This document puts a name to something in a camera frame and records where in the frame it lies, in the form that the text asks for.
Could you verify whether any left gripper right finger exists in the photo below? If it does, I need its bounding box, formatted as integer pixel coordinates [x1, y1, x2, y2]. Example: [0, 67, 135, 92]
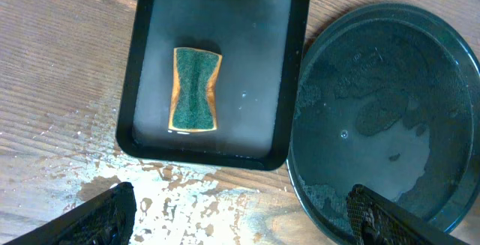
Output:
[346, 184, 463, 245]

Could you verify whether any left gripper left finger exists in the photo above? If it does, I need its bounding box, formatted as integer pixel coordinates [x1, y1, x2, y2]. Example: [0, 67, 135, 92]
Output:
[6, 182, 137, 245]

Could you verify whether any orange green sponge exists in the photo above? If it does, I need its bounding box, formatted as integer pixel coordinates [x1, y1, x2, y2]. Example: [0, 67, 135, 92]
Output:
[168, 47, 223, 133]

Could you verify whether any black round tray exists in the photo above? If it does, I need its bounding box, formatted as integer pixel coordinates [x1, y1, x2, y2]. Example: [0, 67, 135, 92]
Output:
[286, 3, 479, 244]

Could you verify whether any black rectangular tray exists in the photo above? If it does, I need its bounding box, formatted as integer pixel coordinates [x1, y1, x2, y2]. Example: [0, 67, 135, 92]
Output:
[115, 0, 310, 171]

